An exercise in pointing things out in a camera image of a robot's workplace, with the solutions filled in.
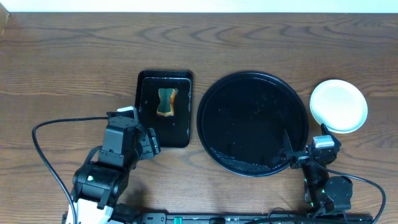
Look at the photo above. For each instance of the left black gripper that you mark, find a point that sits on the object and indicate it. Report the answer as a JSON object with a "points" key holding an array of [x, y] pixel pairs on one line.
{"points": [[148, 142]]}

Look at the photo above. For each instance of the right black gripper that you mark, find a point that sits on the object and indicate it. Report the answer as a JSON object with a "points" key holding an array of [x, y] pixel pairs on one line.
{"points": [[300, 158]]}

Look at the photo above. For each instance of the orange green scrub sponge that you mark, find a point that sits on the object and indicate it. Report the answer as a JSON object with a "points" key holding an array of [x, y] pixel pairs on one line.
{"points": [[166, 101]]}

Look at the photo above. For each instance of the pale green plate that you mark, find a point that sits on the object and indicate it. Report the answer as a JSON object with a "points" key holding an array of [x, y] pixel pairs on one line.
{"points": [[339, 105]]}

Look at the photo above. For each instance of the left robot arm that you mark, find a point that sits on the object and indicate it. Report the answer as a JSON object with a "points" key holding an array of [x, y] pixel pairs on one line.
{"points": [[104, 176]]}

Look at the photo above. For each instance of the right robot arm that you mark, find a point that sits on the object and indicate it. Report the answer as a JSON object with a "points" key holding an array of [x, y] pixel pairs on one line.
{"points": [[327, 195]]}

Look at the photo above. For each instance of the black rectangular tray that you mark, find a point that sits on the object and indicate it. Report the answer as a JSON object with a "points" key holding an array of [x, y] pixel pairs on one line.
{"points": [[171, 131]]}

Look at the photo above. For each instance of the round black tray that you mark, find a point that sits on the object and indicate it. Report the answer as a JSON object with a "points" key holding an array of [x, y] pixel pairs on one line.
{"points": [[243, 118]]}

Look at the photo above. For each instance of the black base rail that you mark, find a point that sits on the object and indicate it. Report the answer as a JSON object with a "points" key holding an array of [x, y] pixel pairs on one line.
{"points": [[276, 218]]}

